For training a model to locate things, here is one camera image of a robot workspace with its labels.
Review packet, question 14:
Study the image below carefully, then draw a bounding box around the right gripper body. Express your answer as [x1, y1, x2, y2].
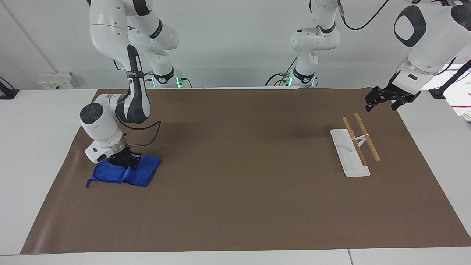
[106, 146, 142, 171]

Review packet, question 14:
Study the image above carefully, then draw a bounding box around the white rack with wooden bars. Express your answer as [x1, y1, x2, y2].
[330, 113, 382, 178]

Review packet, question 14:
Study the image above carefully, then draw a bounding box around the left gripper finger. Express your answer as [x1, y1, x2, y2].
[390, 96, 410, 111]
[365, 87, 380, 112]

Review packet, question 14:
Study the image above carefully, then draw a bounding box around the white wall socket box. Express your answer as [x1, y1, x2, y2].
[38, 71, 79, 90]

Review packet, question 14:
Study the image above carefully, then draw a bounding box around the blue towel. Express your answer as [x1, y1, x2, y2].
[86, 154, 162, 189]

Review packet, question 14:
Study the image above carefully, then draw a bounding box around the black stand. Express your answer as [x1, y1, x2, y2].
[0, 76, 20, 100]
[428, 58, 471, 100]

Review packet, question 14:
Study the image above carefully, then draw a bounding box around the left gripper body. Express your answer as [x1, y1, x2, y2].
[375, 83, 422, 106]

